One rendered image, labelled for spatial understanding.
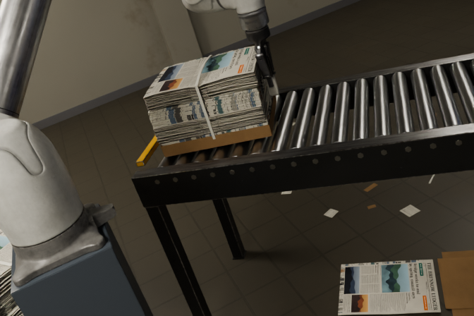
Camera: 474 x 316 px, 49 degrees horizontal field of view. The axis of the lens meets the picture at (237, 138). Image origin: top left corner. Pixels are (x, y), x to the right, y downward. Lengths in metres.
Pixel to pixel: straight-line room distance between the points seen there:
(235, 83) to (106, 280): 0.77
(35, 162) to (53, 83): 4.25
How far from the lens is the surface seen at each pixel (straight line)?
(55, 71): 5.23
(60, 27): 5.16
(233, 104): 1.63
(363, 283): 2.22
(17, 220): 1.04
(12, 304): 1.57
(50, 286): 1.08
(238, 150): 1.65
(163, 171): 1.69
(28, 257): 1.09
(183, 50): 5.28
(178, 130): 1.70
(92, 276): 1.08
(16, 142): 1.01
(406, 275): 2.23
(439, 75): 1.86
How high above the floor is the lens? 1.54
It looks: 25 degrees down
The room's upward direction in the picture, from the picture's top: 18 degrees counter-clockwise
